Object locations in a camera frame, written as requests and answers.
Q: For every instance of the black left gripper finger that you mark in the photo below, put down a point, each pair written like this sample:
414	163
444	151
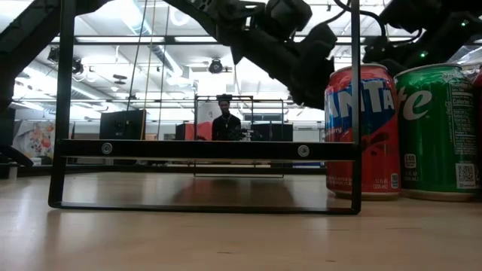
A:
309	86
322	37

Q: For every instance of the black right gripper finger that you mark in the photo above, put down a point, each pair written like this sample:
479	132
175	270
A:
393	68

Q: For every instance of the red Fanta strawberry can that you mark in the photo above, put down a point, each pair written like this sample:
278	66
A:
376	113

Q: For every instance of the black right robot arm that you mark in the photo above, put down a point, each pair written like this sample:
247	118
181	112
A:
444	30

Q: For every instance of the silver shelf bolt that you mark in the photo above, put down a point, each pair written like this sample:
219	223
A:
303	151
106	148

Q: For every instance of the green Sprite can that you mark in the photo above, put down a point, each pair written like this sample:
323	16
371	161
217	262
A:
433	143

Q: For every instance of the person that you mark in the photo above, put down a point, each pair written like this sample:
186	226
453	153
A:
226	130

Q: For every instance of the black monitor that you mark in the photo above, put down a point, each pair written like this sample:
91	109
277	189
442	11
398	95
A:
122	126

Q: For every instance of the floral poster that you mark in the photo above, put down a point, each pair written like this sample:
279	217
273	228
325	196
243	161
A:
34	139

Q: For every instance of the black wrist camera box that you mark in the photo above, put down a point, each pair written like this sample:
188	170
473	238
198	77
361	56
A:
288	15

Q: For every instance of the round black ceiling camera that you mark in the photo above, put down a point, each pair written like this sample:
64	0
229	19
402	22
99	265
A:
215	66

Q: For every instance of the black ceiling rail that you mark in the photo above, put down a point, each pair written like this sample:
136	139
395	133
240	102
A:
169	39

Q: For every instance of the black metal shelf frame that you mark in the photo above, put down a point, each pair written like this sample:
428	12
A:
207	150

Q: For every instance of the black ceiling camera cluster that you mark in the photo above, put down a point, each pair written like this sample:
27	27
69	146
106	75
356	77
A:
77	67

